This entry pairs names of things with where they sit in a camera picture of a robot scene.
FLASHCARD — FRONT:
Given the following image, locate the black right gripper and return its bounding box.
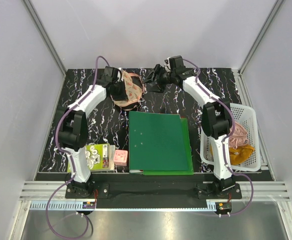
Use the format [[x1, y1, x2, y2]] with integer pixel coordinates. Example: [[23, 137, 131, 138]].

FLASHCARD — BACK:
[[141, 64, 175, 94]]

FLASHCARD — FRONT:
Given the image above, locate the pink floral mesh laundry bag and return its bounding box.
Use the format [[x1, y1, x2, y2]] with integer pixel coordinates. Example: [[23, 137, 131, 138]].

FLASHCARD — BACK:
[[111, 70, 145, 111]]

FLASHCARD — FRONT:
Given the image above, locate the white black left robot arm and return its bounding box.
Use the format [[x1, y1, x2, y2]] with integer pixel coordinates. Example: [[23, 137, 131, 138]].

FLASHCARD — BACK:
[[55, 80, 127, 198]]

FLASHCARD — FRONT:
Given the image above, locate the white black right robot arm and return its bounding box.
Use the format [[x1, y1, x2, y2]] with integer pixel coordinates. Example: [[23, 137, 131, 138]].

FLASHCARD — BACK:
[[142, 64, 235, 198]]

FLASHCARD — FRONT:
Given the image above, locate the light green folder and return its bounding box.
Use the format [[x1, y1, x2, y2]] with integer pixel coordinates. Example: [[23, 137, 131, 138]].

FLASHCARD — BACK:
[[143, 117, 194, 176]]

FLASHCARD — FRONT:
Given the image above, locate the small pink box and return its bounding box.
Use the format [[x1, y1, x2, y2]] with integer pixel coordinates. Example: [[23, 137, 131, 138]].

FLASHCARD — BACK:
[[113, 149, 128, 167]]

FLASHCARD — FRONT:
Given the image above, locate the lime green illustrated book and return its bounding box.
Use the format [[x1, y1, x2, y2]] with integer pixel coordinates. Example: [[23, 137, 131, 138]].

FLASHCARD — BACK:
[[64, 143, 115, 174]]

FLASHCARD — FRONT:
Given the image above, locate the white perforated plastic basket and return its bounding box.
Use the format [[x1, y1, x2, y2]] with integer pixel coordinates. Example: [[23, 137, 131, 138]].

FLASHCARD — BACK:
[[200, 103, 261, 172]]

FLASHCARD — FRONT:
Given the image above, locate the pink lace garment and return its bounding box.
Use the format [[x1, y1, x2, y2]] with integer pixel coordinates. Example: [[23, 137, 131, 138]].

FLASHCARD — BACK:
[[229, 122, 249, 149]]

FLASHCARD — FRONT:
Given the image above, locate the mustard yellow garment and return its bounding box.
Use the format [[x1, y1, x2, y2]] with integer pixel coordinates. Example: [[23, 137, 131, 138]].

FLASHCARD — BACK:
[[209, 144, 256, 166]]

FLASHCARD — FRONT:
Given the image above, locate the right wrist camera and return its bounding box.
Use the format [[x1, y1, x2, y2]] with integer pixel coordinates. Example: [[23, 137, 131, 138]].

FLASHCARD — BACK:
[[164, 55, 186, 72]]

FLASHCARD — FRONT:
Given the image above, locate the dark green ring binder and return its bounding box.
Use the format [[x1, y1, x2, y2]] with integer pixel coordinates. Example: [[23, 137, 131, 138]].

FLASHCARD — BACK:
[[128, 111, 188, 171]]

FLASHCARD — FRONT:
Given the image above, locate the left aluminium frame post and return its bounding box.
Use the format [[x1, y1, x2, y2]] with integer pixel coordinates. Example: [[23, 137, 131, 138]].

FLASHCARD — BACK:
[[22, 0, 67, 76]]

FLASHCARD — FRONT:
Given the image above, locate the aluminium frame post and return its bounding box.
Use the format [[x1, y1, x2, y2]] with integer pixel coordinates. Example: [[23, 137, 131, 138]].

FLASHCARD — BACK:
[[22, 0, 67, 76], [238, 0, 285, 75]]

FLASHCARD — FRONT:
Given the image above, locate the white slotted cable duct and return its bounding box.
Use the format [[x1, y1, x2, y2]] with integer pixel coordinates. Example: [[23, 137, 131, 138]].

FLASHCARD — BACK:
[[30, 200, 216, 212]]

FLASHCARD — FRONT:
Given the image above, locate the aluminium rail crossbar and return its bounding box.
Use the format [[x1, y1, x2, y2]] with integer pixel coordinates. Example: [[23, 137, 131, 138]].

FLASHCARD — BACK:
[[19, 181, 290, 202]]

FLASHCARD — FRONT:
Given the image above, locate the right aluminium frame post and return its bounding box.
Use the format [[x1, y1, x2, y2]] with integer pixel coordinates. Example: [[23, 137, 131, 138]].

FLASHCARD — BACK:
[[238, 0, 285, 75]]

